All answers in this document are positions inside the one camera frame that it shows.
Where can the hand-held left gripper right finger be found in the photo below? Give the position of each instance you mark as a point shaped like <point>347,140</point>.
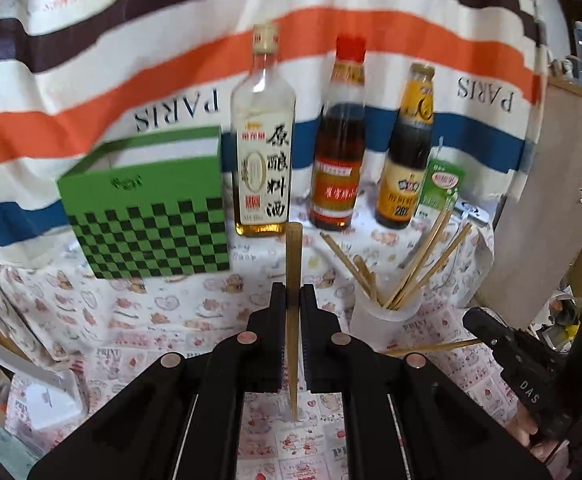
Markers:
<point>311,340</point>

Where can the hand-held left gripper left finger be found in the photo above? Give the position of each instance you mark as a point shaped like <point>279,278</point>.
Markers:
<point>277,340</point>

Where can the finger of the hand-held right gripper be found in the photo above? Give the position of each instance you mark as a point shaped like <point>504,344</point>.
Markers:
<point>486,332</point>

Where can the wooden chopstick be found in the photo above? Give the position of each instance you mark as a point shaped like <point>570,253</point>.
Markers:
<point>293,260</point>
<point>431,348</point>

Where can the translucent plastic cup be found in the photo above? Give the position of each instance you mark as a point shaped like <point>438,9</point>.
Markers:
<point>376,325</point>

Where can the bunch of wooden chopsticks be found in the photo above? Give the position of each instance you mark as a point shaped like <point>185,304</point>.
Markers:
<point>396,301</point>

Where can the person's right hand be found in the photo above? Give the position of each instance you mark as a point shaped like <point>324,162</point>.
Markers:
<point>521,430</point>

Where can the pink patterned tablecloth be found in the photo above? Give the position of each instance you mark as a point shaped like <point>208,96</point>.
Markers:
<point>271,435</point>

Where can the bear printed white cloth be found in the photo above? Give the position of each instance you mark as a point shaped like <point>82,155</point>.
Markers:
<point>171,305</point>

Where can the green milk drink carton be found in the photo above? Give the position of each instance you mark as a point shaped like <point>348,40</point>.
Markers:
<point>441,185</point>

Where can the brown wooden board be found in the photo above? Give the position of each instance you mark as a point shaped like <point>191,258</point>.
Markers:
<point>546,185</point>

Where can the green checkered box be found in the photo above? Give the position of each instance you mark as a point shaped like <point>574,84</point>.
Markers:
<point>146,240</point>

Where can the cooking wine glass bottle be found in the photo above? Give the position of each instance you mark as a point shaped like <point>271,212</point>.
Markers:
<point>263,160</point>

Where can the red cap sesame oil bottle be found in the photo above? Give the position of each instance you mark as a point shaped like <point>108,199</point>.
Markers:
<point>338,160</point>

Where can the clear drinking straw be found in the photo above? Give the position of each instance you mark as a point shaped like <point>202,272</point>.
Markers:
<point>441,150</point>

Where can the yellow label oyster sauce bottle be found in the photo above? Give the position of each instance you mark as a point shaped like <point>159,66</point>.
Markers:
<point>403,160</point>

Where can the white desk lamp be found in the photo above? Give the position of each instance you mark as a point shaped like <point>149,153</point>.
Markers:
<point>46,405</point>

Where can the clear plastic container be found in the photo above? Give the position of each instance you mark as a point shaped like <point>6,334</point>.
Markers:
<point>11,460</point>

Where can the striped cloth backdrop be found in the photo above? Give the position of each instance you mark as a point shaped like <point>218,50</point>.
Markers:
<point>121,60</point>

